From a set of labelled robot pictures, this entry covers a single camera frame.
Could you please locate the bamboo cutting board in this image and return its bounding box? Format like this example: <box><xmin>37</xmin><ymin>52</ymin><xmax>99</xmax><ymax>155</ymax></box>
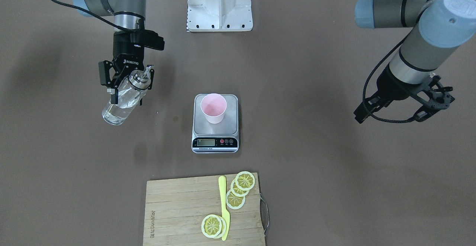
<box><xmin>143</xmin><ymin>175</ymin><xmax>269</xmax><ymax>246</ymax></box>

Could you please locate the digital kitchen scale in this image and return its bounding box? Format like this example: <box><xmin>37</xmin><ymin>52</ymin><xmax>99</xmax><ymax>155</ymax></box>
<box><xmin>192</xmin><ymin>94</ymin><xmax>239</xmax><ymax>153</ymax></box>

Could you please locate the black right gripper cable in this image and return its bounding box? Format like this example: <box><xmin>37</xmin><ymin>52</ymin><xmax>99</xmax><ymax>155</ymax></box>
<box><xmin>47</xmin><ymin>0</ymin><xmax>131</xmax><ymax>32</ymax></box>

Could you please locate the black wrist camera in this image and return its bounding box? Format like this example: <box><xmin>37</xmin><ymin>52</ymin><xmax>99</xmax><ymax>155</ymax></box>
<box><xmin>129</xmin><ymin>29</ymin><xmax>165</xmax><ymax>51</ymax></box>
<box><xmin>409</xmin><ymin>73</ymin><xmax>454</xmax><ymax>122</ymax></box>

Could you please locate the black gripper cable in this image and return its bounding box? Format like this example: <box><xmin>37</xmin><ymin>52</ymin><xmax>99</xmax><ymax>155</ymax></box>
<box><xmin>362</xmin><ymin>0</ymin><xmax>439</xmax><ymax>124</ymax></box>
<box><xmin>47</xmin><ymin>0</ymin><xmax>131</xmax><ymax>32</ymax></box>

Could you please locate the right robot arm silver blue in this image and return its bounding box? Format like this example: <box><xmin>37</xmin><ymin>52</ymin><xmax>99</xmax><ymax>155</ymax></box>
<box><xmin>73</xmin><ymin>0</ymin><xmax>165</xmax><ymax>105</ymax></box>

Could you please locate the lemon slice behind front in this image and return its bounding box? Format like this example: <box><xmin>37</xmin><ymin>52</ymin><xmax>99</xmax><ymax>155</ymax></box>
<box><xmin>214</xmin><ymin>215</ymin><xmax>227</xmax><ymax>239</ymax></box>

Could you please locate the glass sauce bottle metal spout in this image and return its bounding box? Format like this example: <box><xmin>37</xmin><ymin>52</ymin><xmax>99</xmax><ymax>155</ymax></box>
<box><xmin>102</xmin><ymin>70</ymin><xmax>144</xmax><ymax>125</ymax></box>

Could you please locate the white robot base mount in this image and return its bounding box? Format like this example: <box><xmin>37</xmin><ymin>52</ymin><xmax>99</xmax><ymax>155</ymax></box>
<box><xmin>186</xmin><ymin>0</ymin><xmax>253</xmax><ymax>32</ymax></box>

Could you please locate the lemon slice middle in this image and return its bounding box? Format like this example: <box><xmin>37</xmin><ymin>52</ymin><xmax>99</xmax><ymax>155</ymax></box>
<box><xmin>231</xmin><ymin>179</ymin><xmax>249</xmax><ymax>197</ymax></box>

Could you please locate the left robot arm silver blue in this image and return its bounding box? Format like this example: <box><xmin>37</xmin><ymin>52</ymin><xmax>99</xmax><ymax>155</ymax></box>
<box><xmin>354</xmin><ymin>0</ymin><xmax>476</xmax><ymax>123</ymax></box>

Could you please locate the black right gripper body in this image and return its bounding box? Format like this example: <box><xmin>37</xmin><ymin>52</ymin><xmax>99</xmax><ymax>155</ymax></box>
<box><xmin>113</xmin><ymin>32</ymin><xmax>145</xmax><ymax>78</ymax></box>

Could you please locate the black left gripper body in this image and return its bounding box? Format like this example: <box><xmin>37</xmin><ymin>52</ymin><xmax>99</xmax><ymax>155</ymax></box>
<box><xmin>376</xmin><ymin>64</ymin><xmax>413</xmax><ymax>105</ymax></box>

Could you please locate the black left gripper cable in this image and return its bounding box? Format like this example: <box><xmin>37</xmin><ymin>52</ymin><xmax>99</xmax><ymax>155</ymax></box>
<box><xmin>362</xmin><ymin>0</ymin><xmax>439</xmax><ymax>124</ymax></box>

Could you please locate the pink plastic cup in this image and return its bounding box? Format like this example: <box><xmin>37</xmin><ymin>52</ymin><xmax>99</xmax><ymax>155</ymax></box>
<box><xmin>200</xmin><ymin>93</ymin><xmax>227</xmax><ymax>124</ymax></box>

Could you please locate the yellow plastic knife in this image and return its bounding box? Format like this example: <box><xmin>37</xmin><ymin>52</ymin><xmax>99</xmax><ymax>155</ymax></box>
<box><xmin>218</xmin><ymin>175</ymin><xmax>231</xmax><ymax>241</ymax></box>

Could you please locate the lemon slice lower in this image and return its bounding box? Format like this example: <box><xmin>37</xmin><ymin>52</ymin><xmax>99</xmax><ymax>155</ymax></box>
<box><xmin>225</xmin><ymin>190</ymin><xmax>245</xmax><ymax>210</ymax></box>

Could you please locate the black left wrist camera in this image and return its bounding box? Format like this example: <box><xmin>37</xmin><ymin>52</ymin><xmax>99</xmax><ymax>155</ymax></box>
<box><xmin>409</xmin><ymin>73</ymin><xmax>454</xmax><ymax>122</ymax></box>

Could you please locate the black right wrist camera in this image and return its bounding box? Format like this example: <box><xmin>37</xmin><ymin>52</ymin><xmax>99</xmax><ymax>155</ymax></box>
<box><xmin>129</xmin><ymin>29</ymin><xmax>165</xmax><ymax>51</ymax></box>

